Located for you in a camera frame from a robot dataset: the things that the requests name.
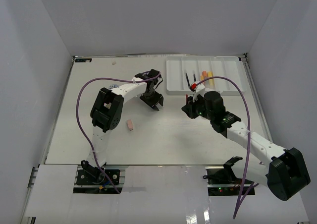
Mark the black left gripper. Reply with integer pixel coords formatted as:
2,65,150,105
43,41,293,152
139,90,163,111

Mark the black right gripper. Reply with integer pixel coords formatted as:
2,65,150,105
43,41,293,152
182,93,214,121

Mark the orange marker pen body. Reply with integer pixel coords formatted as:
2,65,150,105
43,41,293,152
201,71,208,81

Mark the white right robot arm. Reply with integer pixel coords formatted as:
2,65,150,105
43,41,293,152
182,91,311,201

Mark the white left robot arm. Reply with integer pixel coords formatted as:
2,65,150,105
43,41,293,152
87,69,163,184

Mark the pink correction tape dispenser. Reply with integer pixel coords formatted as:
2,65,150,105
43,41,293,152
126,119,134,131

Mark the yellow highlighter in tray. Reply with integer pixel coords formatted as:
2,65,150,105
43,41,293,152
208,71,215,89

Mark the white divided organizer tray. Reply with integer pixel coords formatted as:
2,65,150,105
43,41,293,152
166,56,246,95

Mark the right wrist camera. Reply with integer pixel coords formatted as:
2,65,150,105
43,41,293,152
190,83,206,102

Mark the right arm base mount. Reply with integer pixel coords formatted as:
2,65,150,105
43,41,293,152
203,157,243,196

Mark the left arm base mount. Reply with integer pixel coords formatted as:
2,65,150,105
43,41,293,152
73,160,125,194

